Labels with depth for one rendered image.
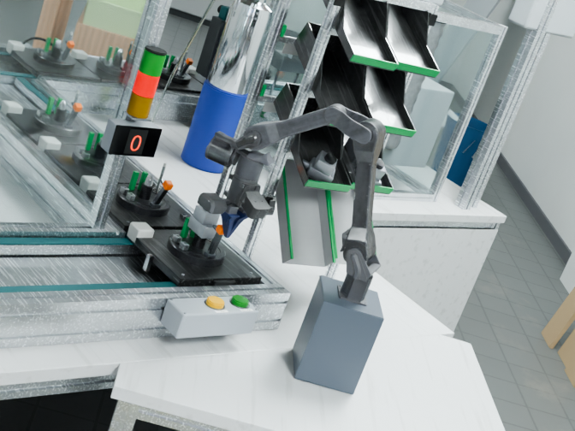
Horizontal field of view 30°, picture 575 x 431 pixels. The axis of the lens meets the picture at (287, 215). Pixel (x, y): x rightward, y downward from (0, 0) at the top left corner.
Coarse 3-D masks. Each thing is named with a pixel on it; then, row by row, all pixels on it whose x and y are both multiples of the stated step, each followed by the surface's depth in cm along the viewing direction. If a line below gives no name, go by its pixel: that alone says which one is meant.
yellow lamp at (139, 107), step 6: (132, 96) 233; (138, 96) 232; (132, 102) 233; (138, 102) 233; (144, 102) 233; (150, 102) 234; (132, 108) 234; (138, 108) 233; (144, 108) 234; (150, 108) 235; (132, 114) 234; (138, 114) 234; (144, 114) 234
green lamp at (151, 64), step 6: (144, 54) 230; (150, 54) 229; (144, 60) 230; (150, 60) 230; (156, 60) 230; (162, 60) 230; (144, 66) 230; (150, 66) 230; (156, 66) 230; (162, 66) 231; (144, 72) 231; (150, 72) 230; (156, 72) 231
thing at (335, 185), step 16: (288, 96) 262; (288, 112) 261; (304, 112) 272; (320, 128) 271; (336, 128) 266; (304, 144) 263; (320, 144) 266; (336, 144) 265; (304, 176) 253; (336, 176) 261
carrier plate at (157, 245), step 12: (144, 240) 248; (156, 240) 250; (144, 252) 246; (156, 252) 244; (168, 252) 246; (228, 252) 258; (156, 264) 242; (168, 264) 240; (180, 264) 242; (192, 264) 244; (228, 264) 251; (240, 264) 253; (168, 276) 238; (180, 276) 236; (192, 276) 238; (204, 276) 240; (216, 276) 243; (228, 276) 245; (240, 276) 247; (252, 276) 249
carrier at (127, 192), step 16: (144, 176) 269; (160, 176) 271; (128, 192) 262; (144, 192) 265; (112, 208) 259; (128, 208) 261; (144, 208) 261; (160, 208) 264; (176, 208) 273; (128, 224) 253; (160, 224) 260; (176, 224) 263
